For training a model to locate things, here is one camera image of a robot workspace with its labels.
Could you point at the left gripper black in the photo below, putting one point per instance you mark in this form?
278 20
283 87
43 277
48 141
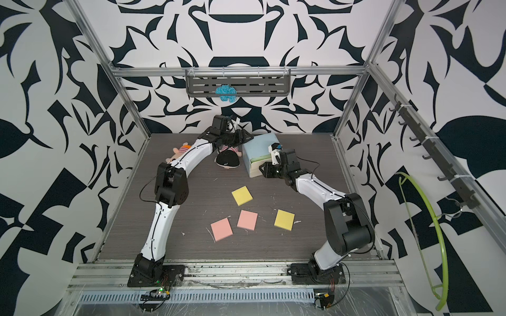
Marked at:
243 137

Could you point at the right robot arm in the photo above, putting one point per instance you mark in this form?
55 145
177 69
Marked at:
348 227

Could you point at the electronics board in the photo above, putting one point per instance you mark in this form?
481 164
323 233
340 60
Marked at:
156 295
324 301

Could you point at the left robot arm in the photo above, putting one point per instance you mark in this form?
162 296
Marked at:
171 191

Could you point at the yellow sticky note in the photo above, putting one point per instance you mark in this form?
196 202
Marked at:
284 220
242 196

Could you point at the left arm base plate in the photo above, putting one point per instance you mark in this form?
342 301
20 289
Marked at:
164 276

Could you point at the plush doll face up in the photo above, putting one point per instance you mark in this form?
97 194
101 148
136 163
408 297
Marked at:
178 152

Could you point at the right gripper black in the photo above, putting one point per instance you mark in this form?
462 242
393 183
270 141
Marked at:
268 172

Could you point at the yellow sticky note right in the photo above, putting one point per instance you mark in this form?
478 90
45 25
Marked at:
284 220

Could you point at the white cable duct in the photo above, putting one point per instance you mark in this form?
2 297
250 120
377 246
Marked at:
298 295

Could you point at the left electronics board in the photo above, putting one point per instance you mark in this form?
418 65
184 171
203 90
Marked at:
156 295

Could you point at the pink sticky note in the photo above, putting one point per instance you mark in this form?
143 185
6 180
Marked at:
221 229
247 220

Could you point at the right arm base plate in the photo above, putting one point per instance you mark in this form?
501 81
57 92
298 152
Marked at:
310 274

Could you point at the teal yarn ball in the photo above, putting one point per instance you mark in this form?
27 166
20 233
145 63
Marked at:
226 93

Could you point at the yellow sticky note upper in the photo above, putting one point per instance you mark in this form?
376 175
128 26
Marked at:
242 196

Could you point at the pink sticky note right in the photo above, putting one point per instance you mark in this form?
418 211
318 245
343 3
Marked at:
247 220

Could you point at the right electronics board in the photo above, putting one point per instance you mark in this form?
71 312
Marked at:
324 301

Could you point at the pink sticky note left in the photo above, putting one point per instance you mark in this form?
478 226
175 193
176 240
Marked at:
221 229

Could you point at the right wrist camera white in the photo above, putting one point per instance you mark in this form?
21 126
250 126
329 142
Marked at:
275 152

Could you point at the black hook rail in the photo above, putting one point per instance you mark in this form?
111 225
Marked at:
438 153

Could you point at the light blue drawer box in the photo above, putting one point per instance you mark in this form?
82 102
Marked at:
256 152

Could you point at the grey metal wall shelf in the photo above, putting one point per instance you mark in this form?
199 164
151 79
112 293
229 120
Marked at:
255 82

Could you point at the plush doll black hair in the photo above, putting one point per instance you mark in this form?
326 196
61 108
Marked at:
228 157

